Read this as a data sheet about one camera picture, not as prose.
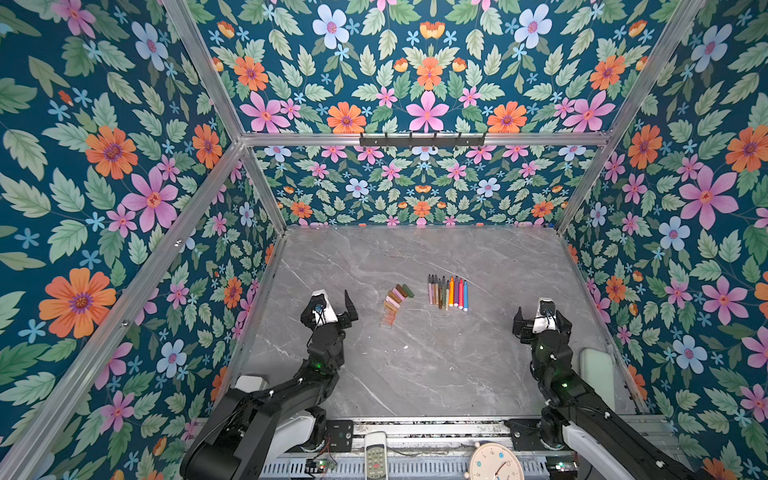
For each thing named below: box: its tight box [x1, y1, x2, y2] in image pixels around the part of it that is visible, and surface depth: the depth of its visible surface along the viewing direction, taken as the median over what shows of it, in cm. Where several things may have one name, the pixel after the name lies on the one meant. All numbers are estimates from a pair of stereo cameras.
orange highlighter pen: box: [449, 276, 455, 307], surface depth 101 cm
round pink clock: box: [469, 443, 525, 480], surface depth 69 cm
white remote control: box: [364, 430, 389, 480], surface depth 71 cm
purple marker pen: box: [454, 275, 459, 307], surface depth 102 cm
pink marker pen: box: [458, 278, 465, 310], surface depth 101 cm
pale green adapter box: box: [579, 348, 615, 409], surface depth 83 cm
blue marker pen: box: [463, 280, 469, 312], surface depth 101 cm
